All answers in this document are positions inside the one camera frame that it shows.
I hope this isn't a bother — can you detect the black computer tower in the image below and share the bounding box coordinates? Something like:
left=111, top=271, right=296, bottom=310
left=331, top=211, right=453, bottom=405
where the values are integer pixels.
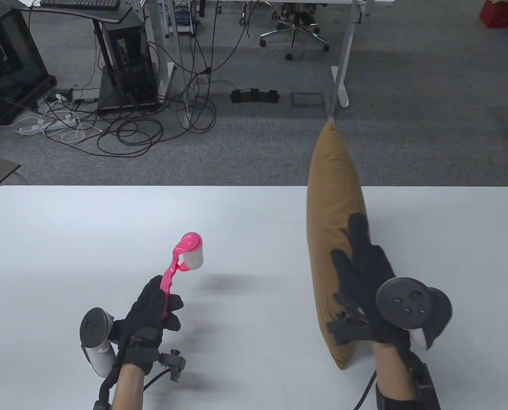
left=102, top=19, right=160, bottom=111

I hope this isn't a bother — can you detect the person's right hand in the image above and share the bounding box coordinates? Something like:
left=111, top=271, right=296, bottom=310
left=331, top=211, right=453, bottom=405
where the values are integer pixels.
left=327, top=213, right=408, bottom=346

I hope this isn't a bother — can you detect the person's right forearm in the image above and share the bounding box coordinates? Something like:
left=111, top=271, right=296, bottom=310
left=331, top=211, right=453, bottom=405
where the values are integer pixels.
left=371, top=342, right=440, bottom=410

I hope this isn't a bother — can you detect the brown pillow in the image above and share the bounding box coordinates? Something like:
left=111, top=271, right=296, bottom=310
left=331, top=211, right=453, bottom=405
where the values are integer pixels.
left=306, top=122, right=368, bottom=371

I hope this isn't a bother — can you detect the red box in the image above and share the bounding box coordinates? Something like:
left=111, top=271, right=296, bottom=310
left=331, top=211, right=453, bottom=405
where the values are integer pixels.
left=479, top=0, right=508, bottom=29

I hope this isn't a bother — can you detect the white cable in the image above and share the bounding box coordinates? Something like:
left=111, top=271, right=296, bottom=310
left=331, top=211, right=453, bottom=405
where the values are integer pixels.
left=62, top=113, right=103, bottom=145

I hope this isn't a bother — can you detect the pink lint roller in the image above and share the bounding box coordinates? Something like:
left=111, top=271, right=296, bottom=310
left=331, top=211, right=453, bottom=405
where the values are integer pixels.
left=160, top=232, right=204, bottom=321

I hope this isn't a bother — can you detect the white desk frame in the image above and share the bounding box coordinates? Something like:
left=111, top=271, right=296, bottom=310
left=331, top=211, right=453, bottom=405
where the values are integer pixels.
left=324, top=0, right=362, bottom=128
left=141, top=0, right=193, bottom=129

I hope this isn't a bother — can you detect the person's left forearm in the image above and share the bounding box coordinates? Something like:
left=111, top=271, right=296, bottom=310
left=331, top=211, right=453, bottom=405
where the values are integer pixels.
left=111, top=363, right=146, bottom=410

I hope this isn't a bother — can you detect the black glass computer case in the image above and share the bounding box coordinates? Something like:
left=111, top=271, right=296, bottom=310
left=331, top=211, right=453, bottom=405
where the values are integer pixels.
left=0, top=5, right=57, bottom=126

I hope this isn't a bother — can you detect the black white tracking controller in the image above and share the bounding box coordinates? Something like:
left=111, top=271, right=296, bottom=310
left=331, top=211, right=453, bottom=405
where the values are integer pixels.
left=80, top=307, right=117, bottom=377
left=376, top=277, right=453, bottom=351

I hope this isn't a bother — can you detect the tangle of black cables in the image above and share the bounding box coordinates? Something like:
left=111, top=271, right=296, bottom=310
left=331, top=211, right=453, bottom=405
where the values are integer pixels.
left=28, top=0, right=263, bottom=158

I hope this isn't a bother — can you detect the person's left hand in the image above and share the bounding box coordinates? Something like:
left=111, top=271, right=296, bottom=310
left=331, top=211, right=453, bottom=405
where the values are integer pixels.
left=109, top=275, right=184, bottom=376

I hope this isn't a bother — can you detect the grey power strip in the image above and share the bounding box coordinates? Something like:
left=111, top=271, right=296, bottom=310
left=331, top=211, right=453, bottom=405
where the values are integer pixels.
left=45, top=88, right=100, bottom=103

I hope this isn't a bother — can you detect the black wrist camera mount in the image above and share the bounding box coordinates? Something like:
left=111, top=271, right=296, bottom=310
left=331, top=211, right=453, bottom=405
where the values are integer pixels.
left=158, top=348, right=187, bottom=383
left=327, top=314, right=368, bottom=346

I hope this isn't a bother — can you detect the dark curved standing desk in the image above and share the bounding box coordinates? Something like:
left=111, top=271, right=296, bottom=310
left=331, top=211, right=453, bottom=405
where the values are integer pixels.
left=15, top=0, right=161, bottom=117

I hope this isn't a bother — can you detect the silver office chair base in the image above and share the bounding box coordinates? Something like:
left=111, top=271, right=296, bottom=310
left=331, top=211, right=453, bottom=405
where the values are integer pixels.
left=259, top=2, right=330, bottom=60

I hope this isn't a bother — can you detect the black wrist sensor box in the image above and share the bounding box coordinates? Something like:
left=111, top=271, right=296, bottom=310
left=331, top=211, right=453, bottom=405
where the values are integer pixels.
left=376, top=354, right=441, bottom=410

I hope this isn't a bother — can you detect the black keyboard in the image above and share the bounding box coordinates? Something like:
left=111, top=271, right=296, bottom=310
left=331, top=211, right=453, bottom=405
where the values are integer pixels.
left=39, top=0, right=121, bottom=11

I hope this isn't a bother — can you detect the grey floor hatch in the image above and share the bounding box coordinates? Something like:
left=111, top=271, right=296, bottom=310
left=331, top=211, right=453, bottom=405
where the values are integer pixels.
left=291, top=92, right=325, bottom=108

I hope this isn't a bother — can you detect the white power strip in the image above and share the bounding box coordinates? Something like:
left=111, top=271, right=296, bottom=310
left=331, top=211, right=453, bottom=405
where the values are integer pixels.
left=15, top=120, right=67, bottom=136

